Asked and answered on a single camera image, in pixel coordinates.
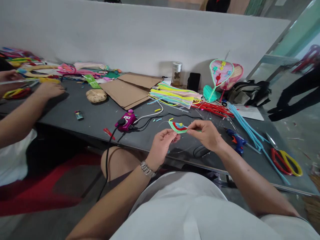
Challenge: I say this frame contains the red utility knife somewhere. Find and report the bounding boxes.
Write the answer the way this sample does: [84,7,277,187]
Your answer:
[103,128,116,141]

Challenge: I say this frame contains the bunch of blue pipe cleaners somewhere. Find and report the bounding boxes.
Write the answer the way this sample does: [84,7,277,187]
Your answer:
[228,103,292,186]

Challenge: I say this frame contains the pile of red pipe cleaners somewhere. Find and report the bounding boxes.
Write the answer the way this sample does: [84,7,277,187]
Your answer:
[191,101,235,119]

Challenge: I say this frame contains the red yellow handled scissors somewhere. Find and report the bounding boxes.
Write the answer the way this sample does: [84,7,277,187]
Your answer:
[265,132,303,177]

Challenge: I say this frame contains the red plastic stool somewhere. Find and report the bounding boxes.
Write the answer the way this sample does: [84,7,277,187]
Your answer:
[0,152,103,217]

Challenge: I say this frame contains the green pink pipe cleaner fan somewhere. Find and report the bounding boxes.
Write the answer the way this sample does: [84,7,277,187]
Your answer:
[209,58,235,102]

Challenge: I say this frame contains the red plastic chair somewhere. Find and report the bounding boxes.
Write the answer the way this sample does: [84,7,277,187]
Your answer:
[291,44,320,74]

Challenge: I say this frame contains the pile of pastel pipe cleaners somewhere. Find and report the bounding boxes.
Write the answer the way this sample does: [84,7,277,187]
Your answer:
[147,81,202,109]

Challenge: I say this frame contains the magenta power strip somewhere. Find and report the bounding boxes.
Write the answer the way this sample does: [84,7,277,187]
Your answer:
[115,109,137,132]

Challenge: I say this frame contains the white paper sheet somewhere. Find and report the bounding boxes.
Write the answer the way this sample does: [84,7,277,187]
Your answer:
[234,105,265,121]

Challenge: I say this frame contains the green packet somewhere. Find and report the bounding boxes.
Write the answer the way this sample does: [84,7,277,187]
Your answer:
[83,74,102,90]

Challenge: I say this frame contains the person's right hand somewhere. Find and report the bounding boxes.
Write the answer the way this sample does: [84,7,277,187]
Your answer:
[186,120,227,154]

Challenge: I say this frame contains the brown cardboard sheets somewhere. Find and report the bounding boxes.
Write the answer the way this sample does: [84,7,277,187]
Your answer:
[99,72,164,110]

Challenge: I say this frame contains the glass jar with silver lid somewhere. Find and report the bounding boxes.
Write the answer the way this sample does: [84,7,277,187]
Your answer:
[171,61,183,88]

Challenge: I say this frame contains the black phone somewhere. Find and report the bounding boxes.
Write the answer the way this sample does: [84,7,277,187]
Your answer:
[187,72,201,92]

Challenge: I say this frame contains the black grey bag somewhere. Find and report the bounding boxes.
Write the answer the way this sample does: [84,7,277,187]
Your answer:
[226,79,272,108]

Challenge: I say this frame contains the pile of colourful craft pieces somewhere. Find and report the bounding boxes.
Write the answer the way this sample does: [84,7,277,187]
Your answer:
[0,46,123,86]

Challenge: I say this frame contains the person's body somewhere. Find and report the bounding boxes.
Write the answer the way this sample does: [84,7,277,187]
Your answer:
[110,172,320,240]

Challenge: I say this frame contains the person's left hand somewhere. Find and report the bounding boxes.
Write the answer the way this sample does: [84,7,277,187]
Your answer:
[146,128,181,172]

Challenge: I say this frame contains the white cable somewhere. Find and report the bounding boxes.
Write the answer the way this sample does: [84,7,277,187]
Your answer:
[134,99,164,124]

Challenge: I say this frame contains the pink heart shaped fan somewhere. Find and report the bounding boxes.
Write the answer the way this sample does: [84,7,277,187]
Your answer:
[232,63,244,84]

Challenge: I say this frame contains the thin black cable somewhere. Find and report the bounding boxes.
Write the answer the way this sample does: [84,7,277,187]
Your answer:
[129,112,190,131]

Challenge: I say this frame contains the black power cable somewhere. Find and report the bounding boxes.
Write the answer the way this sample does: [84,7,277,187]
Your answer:
[96,126,126,202]

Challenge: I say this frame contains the red yellow looped object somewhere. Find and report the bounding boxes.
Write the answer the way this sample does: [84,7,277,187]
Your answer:
[2,87,31,100]

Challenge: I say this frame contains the tan lumpy stone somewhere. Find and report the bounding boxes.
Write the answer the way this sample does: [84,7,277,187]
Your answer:
[86,89,108,104]

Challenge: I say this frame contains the blue glue gun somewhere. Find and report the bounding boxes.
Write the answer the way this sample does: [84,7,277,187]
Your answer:
[226,128,248,156]

